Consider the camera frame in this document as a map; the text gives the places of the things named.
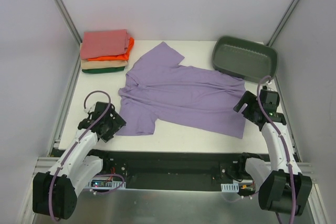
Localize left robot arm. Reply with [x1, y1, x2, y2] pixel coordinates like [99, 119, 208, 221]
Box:
[32, 102, 126, 220]

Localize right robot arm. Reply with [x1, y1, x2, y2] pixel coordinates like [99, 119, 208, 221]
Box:
[234, 88, 312, 216]

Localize green folded t-shirt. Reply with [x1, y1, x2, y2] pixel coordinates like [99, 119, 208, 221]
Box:
[81, 67, 125, 74]

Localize pink folded t-shirt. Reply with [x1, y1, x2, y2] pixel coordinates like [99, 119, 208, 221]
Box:
[80, 29, 130, 60]

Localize right white cable duct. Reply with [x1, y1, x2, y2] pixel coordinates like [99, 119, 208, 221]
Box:
[220, 183, 239, 193]

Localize orange folded t-shirt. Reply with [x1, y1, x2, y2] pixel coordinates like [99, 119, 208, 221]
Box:
[88, 37, 135, 61]

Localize right aluminium frame post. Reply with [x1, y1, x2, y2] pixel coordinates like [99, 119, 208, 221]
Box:
[266, 0, 300, 47]

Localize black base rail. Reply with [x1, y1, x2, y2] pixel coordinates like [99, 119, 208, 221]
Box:
[89, 150, 251, 191]

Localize white cable duct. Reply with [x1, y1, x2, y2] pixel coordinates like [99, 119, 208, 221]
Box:
[220, 183, 239, 193]
[85, 178, 126, 190]

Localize beige folded t-shirt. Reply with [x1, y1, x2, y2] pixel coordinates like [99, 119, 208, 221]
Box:
[80, 60, 128, 70]

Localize aluminium frame post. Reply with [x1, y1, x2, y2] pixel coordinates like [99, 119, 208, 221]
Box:
[266, 0, 300, 47]
[39, 0, 82, 44]

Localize grey plastic bin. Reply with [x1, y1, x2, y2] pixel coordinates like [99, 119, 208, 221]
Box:
[212, 36, 278, 83]

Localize left aluminium frame post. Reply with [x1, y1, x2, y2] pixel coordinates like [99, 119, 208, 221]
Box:
[39, 0, 82, 44]

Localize purple t-shirt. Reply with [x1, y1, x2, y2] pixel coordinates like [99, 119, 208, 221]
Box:
[117, 42, 245, 138]

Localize left white cable duct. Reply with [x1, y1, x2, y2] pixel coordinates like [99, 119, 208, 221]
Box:
[85, 178, 126, 190]

